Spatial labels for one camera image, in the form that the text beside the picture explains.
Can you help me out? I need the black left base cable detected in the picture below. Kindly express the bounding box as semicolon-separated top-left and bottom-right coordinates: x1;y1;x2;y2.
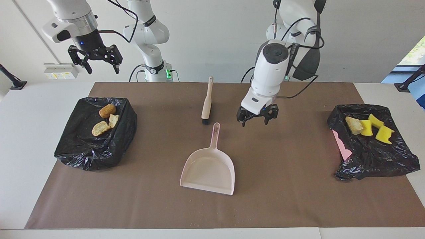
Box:
241;66;255;83

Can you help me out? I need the beige plastic dustpan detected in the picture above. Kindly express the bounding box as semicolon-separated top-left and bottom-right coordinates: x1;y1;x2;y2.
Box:
180;122;235;196

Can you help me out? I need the black bag over pink bin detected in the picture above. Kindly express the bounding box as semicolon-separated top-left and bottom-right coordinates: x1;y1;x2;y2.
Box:
327;104;421;181

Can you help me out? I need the beige handled black bristle brush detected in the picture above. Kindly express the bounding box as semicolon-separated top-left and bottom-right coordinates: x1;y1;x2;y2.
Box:
201;76;214;125

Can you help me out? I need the brown peanut shaped trash lump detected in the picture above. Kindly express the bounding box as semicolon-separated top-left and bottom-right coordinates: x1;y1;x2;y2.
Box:
99;104;117;119

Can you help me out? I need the black right base cable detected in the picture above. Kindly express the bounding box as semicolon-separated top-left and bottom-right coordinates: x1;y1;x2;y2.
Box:
129;64;146;82

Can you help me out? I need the orange striped trash lump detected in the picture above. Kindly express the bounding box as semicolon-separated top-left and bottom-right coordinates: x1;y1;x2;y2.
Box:
345;116;364;135

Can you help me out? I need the white wall socket box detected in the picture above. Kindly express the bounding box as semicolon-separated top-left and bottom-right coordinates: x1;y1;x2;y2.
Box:
44;63;79;79

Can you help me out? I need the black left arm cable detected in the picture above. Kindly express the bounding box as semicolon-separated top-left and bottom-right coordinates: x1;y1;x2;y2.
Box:
274;0;324;99

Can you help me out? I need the black angled stand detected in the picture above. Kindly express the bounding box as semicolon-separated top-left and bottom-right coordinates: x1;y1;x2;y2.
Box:
394;65;425;93
0;64;27;91

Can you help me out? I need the pink plastic bin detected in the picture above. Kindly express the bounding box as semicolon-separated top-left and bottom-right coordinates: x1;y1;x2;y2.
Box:
332;129;352;161

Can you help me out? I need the black base cable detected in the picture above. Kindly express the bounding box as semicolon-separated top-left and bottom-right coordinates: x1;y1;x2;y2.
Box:
241;66;255;83
129;64;146;82

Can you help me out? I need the window with dark frame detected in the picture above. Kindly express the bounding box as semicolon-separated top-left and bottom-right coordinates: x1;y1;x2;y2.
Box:
397;35;425;72

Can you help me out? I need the black bag lined bin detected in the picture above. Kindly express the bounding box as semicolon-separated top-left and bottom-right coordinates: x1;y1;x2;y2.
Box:
54;97;138;171

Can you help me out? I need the brown paper table mat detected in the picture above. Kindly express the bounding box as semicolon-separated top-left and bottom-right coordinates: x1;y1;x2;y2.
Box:
25;82;425;229

